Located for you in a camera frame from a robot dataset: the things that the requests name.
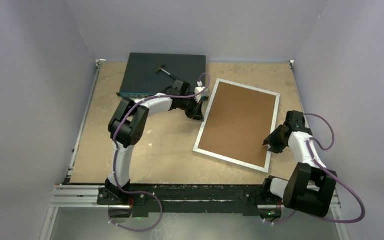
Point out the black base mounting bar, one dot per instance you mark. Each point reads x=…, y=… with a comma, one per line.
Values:
x=143, y=199

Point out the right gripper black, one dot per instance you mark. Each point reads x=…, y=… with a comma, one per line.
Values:
x=274, y=147

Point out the small black-handled hammer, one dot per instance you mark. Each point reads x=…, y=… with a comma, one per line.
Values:
x=161, y=68

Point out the brown cardboard backing board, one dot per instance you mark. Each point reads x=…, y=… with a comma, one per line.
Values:
x=238, y=122

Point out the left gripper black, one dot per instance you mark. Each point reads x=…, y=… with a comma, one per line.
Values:
x=196, y=112

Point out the white picture frame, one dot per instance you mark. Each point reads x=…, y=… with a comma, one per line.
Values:
x=200, y=139

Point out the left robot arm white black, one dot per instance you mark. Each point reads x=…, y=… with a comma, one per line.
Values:
x=128, y=123

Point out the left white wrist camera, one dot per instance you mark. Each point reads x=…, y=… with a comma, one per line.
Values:
x=202, y=93

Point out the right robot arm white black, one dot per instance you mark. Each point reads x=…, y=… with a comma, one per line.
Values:
x=309, y=190

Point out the dark network switch box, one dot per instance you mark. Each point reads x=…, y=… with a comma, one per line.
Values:
x=141, y=80

